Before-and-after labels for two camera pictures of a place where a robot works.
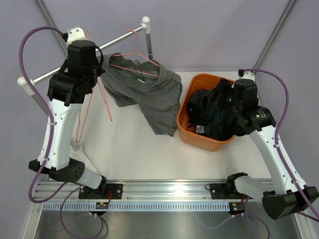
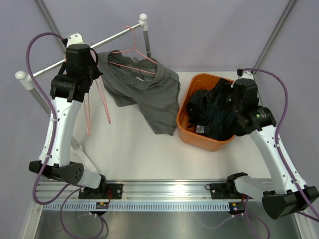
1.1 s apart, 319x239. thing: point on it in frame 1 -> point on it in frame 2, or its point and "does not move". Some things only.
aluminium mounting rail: x=140 y=191 does not move
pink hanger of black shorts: x=85 y=120 -> x=88 y=117
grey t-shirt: x=157 y=91 does not move
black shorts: x=198 y=110 does not move
